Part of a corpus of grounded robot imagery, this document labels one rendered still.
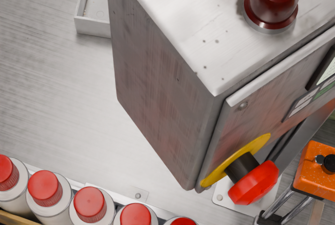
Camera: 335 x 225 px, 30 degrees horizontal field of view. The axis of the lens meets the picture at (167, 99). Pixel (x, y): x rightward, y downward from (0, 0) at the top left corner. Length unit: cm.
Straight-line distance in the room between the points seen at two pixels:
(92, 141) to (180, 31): 67
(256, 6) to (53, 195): 43
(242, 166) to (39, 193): 31
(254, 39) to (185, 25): 3
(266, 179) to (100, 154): 56
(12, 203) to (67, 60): 33
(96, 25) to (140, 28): 67
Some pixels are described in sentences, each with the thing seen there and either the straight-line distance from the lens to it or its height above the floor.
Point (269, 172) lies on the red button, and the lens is 42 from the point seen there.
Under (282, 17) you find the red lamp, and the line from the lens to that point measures 29.
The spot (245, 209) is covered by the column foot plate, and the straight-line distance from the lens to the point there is 94.
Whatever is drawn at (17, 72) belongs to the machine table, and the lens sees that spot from 101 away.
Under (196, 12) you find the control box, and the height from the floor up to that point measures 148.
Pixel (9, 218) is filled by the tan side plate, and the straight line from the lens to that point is 79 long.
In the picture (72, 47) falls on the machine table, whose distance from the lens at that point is 102.
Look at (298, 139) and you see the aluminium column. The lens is 66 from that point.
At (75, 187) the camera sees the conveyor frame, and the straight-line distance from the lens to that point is 89.
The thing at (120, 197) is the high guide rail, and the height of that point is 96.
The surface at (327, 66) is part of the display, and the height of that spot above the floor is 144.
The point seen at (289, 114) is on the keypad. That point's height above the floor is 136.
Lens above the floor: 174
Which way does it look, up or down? 68 degrees down
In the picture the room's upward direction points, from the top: 6 degrees clockwise
